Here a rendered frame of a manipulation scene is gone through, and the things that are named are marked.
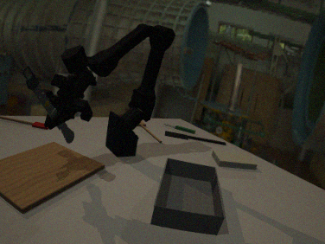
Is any brown wooden board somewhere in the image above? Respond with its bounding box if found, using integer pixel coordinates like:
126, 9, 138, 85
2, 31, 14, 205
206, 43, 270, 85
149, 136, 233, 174
0, 142, 105, 214

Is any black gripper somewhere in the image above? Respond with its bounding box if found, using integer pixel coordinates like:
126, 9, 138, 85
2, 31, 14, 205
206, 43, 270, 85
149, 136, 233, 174
43, 82, 92, 130

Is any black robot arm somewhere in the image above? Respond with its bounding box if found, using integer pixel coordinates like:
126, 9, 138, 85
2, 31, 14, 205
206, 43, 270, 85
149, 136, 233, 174
50, 23, 175, 130

